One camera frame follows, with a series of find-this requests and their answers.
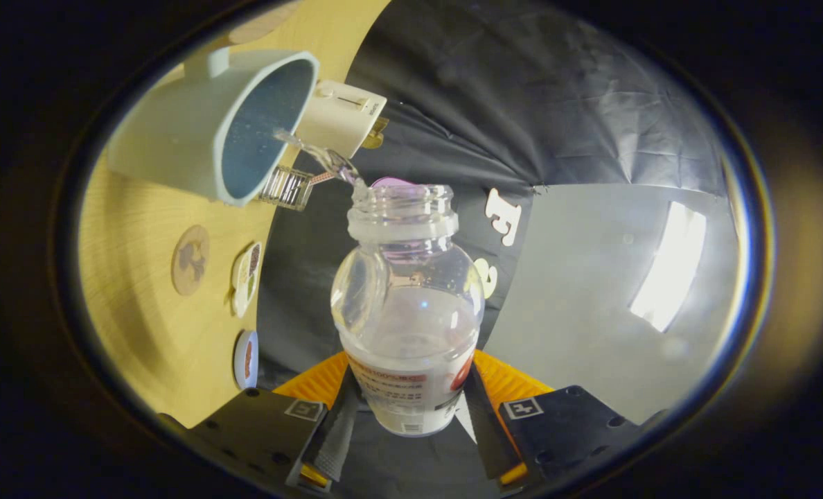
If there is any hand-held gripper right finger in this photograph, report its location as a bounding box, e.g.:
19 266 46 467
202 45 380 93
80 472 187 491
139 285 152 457
464 349 669 494

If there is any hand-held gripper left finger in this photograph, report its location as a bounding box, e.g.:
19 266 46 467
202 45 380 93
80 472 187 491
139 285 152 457
188 350 357 494

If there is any clear plastic juice bottle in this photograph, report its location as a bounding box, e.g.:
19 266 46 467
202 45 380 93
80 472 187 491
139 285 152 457
330 182 486 437

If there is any round wooden coaster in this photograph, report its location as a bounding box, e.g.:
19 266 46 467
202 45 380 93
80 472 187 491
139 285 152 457
171 225 211 297

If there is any pale green cup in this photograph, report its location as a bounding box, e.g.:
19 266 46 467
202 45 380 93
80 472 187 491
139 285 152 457
107 0 320 208

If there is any small blue plate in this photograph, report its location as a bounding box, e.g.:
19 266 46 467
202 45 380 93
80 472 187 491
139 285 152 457
233 330 259 390

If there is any white divided bean dish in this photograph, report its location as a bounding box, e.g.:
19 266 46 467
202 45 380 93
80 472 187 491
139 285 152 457
230 241 263 318

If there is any wooden table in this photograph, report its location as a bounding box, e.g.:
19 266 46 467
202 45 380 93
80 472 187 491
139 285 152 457
78 0 391 429

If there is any ceiling light panel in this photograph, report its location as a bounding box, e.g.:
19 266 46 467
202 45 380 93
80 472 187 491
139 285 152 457
630 201 708 333

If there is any brown bread slice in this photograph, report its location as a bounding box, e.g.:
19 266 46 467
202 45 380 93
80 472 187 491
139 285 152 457
362 116 390 150

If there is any white toaster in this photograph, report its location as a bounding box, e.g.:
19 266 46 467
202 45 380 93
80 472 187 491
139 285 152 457
294 79 388 159

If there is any metal wire basket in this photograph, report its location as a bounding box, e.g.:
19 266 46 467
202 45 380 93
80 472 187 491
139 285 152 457
256 165 314 211

